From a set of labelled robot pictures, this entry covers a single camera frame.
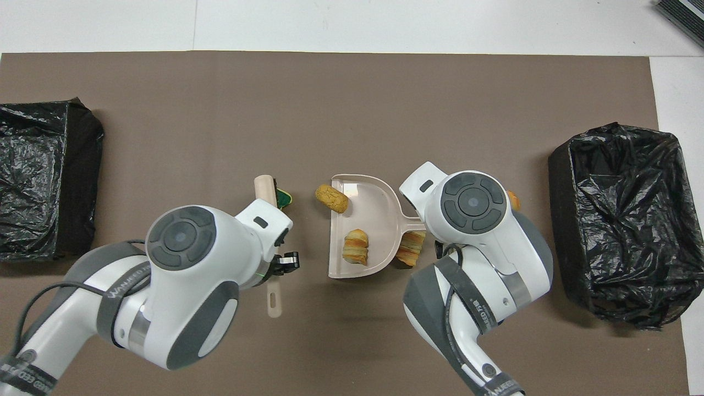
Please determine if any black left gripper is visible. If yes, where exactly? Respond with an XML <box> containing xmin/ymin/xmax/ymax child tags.
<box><xmin>268</xmin><ymin>228</ymin><xmax>301</xmax><ymax>276</ymax></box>

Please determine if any striped orange cream croissant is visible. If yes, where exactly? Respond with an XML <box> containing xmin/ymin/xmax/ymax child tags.
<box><xmin>396</xmin><ymin>231</ymin><xmax>427</xmax><ymax>268</ymax></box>

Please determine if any pale flaky bread piece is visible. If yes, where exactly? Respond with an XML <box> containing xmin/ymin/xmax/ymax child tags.
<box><xmin>342</xmin><ymin>229</ymin><xmax>369</xmax><ymax>266</ymax></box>

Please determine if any beige plastic dustpan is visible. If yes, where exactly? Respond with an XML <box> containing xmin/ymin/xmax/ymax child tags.
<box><xmin>328</xmin><ymin>174</ymin><xmax>427</xmax><ymax>279</ymax></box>

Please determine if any beige handled black bristle brush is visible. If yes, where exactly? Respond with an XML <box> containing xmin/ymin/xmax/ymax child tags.
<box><xmin>254</xmin><ymin>174</ymin><xmax>284</xmax><ymax>318</ymax></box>

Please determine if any brown bread roll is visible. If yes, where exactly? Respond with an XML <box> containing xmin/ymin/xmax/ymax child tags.
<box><xmin>315</xmin><ymin>184</ymin><xmax>350</xmax><ymax>215</ymax></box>

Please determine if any open bin with black bag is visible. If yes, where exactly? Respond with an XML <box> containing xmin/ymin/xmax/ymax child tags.
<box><xmin>548</xmin><ymin>122</ymin><xmax>689</xmax><ymax>331</ymax></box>

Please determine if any bin wrapped in black bag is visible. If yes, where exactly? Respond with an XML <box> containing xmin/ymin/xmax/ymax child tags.
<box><xmin>0</xmin><ymin>98</ymin><xmax>105</xmax><ymax>262</ymax></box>

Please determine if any brown table mat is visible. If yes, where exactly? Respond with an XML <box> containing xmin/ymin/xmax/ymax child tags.
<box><xmin>0</xmin><ymin>51</ymin><xmax>691</xmax><ymax>396</ymax></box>

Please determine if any dark grey ribbed device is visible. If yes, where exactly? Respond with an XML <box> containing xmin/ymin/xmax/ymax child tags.
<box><xmin>654</xmin><ymin>0</ymin><xmax>704</xmax><ymax>49</ymax></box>

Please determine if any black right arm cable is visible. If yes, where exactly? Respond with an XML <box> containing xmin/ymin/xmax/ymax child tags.
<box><xmin>443</xmin><ymin>245</ymin><xmax>496</xmax><ymax>386</ymax></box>

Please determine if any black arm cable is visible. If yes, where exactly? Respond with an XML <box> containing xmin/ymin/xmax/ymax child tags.
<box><xmin>443</xmin><ymin>245</ymin><xmax>496</xmax><ymax>386</ymax></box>
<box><xmin>11</xmin><ymin>239</ymin><xmax>149</xmax><ymax>358</ymax></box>

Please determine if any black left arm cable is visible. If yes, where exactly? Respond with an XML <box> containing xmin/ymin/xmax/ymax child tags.
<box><xmin>11</xmin><ymin>239</ymin><xmax>149</xmax><ymax>358</ymax></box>

